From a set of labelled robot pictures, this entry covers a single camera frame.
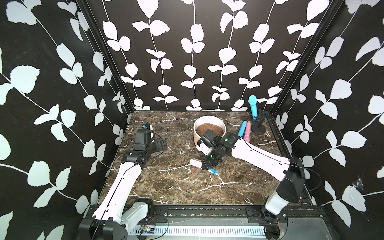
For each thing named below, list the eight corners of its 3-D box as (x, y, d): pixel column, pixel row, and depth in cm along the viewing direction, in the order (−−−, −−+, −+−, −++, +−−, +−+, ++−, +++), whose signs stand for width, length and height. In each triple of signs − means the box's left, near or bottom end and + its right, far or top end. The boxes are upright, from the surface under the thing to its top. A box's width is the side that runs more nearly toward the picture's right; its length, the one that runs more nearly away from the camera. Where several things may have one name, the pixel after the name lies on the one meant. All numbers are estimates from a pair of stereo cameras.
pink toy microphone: (243, 142, 105) (244, 139, 102) (245, 123, 116) (247, 120, 114) (248, 143, 104) (250, 140, 101) (250, 124, 116) (252, 121, 113)
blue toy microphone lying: (237, 136, 108) (238, 133, 105) (242, 121, 118) (243, 118, 115) (242, 138, 107) (243, 134, 104) (246, 122, 117) (248, 119, 114)
